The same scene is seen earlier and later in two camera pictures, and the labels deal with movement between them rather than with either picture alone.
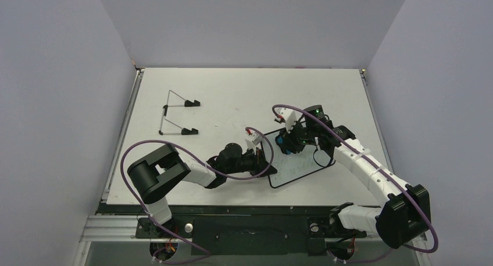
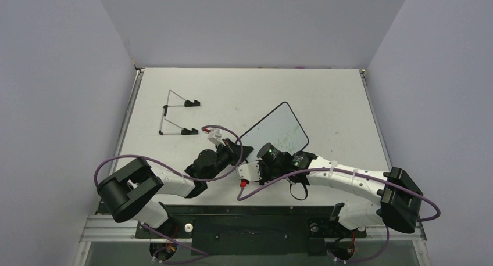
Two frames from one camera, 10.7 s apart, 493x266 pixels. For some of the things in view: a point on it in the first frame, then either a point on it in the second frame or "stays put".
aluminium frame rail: [132, 99] stays put
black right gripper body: [290, 142] to [260, 172]
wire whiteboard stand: [187, 103] stays put
